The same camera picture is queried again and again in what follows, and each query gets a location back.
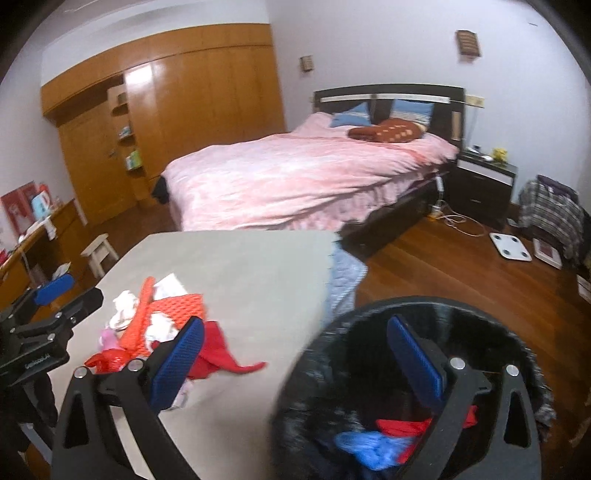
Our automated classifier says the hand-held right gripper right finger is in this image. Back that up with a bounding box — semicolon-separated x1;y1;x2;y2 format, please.
387;315;543;480

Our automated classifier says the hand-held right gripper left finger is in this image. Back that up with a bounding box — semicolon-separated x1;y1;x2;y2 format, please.
50;316;206;480

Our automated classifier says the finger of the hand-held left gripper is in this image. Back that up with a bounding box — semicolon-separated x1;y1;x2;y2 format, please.
55;289;103;333
4;273;75;324

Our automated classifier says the white tissue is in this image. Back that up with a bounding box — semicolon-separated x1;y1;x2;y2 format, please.
111;291;141;330

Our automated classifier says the orange foam net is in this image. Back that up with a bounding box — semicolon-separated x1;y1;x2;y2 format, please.
117;277;204;358

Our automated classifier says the black trash bin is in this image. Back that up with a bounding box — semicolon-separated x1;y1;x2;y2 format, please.
270;295;555;480

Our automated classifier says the red plastic bag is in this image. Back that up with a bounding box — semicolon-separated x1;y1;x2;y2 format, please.
185;320;269;381

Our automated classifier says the wooden desk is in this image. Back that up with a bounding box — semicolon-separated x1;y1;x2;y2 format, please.
0;198;88;315

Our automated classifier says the white wooden stool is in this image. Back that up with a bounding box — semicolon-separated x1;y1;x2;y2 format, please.
81;233;118;278

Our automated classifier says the red plastic scrap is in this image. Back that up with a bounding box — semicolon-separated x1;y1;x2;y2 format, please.
85;348;134;374

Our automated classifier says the red cloth in bin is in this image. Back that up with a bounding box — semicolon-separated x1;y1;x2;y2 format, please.
376;406;478;437

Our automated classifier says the white paper scrap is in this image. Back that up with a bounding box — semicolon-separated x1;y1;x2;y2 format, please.
154;273;185;296

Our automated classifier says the red box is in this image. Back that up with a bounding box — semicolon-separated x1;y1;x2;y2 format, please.
0;181;40;236

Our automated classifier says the blue cloth in bin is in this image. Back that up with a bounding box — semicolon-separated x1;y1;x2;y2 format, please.
335;431;416;472

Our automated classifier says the blue quilted cloth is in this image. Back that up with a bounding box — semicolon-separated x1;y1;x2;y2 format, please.
323;242;368;324

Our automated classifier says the white bathroom scale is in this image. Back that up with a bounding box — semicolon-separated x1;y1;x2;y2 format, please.
489;232;534;262

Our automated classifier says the white framed box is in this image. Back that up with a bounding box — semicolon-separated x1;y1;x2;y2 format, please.
533;237;564;268

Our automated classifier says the dark nightstand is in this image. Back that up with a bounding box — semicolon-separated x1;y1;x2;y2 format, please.
450;150;519;232

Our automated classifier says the plaid bag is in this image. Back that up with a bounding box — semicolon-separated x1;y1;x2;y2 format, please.
517;175;585;264

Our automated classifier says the pink blanket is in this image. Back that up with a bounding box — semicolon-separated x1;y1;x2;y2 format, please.
161;113;460;232

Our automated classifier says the wooden wardrobe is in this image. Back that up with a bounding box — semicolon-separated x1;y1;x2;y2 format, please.
41;23;287;227

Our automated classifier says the brown dotted pillow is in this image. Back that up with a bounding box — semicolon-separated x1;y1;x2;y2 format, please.
347;117;426;144

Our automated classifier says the blue pillow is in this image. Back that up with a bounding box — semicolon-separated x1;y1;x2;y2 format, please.
390;99;435;125
330;102;372;129

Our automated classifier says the dark wooden bed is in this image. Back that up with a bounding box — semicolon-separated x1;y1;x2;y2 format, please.
159;84;467;259

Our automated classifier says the white power strip cable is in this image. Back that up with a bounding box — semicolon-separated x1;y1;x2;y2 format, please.
427;203;490;238

